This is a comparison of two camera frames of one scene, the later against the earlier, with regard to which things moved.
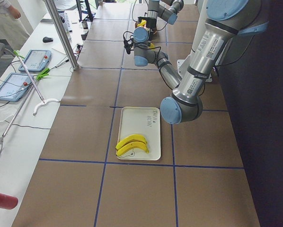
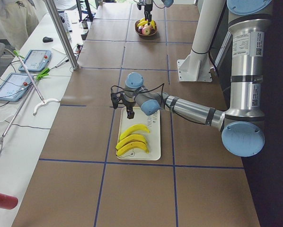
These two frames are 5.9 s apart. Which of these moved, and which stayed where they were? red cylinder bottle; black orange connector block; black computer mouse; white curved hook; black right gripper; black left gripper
Moved: black left gripper; black right gripper
Stayed: black orange connector block; black computer mouse; red cylinder bottle; white curved hook
